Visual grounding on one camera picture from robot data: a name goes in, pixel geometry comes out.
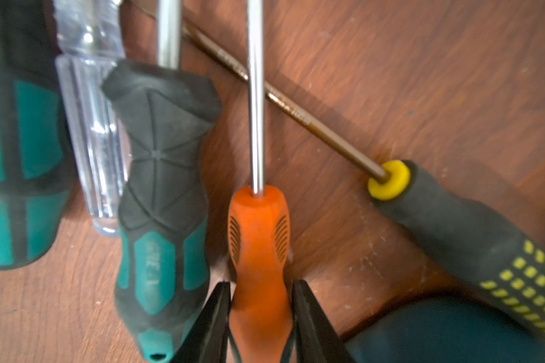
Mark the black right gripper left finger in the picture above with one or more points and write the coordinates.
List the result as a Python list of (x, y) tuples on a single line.
[(207, 341)]

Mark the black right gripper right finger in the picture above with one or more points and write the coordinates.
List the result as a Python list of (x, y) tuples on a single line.
[(316, 339)]

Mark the orange screwdriver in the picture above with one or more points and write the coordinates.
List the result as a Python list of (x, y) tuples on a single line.
[(261, 319)]

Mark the black yellow screwdriver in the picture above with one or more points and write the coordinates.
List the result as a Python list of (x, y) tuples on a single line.
[(454, 91)]

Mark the large green black screwdriver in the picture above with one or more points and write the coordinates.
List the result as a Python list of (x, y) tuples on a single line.
[(37, 169)]

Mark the teal storage tray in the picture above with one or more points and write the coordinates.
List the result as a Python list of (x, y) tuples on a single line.
[(446, 329)]

